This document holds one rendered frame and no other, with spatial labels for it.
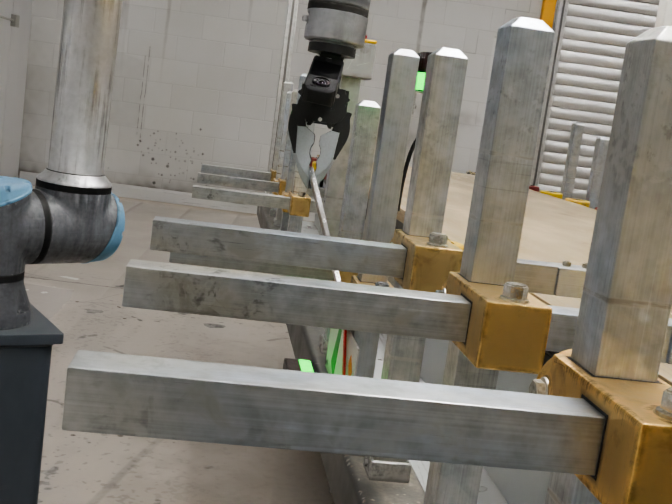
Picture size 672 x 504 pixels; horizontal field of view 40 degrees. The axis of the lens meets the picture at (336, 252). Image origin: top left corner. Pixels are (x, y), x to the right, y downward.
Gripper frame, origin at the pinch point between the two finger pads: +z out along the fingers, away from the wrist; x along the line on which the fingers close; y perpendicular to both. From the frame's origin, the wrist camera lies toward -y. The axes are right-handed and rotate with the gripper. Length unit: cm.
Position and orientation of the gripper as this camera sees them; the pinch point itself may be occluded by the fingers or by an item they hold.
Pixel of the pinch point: (310, 180)
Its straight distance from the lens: 138.2
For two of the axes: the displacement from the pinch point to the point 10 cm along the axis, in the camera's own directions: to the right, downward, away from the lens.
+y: 0.2, -1.2, 9.9
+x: -9.9, -1.6, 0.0
